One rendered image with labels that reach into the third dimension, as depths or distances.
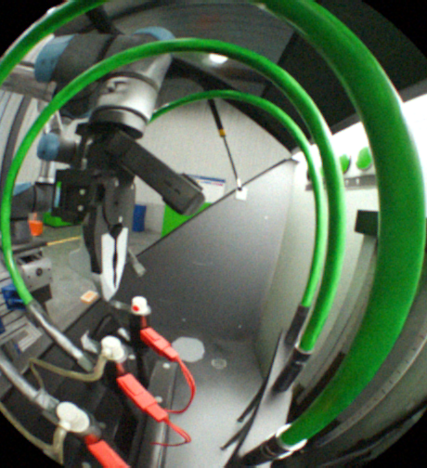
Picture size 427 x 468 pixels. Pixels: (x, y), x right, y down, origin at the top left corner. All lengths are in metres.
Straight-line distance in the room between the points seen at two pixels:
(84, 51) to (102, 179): 0.17
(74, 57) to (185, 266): 0.52
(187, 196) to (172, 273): 0.40
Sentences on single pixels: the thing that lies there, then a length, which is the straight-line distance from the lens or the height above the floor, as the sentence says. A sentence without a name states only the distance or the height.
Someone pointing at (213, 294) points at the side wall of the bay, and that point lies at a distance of 0.56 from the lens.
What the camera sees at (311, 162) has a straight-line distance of 0.23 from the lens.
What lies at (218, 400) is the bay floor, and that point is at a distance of 0.50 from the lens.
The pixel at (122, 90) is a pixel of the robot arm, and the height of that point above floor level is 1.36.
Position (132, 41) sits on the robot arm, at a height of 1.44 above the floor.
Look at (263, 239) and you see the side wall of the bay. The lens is 0.52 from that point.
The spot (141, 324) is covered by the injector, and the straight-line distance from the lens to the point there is 0.23.
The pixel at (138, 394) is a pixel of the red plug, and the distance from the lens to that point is 0.18.
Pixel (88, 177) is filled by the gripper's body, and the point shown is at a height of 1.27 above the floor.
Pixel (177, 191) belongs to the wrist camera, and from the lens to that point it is 0.16.
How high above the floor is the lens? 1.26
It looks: 8 degrees down
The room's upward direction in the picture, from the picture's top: 10 degrees clockwise
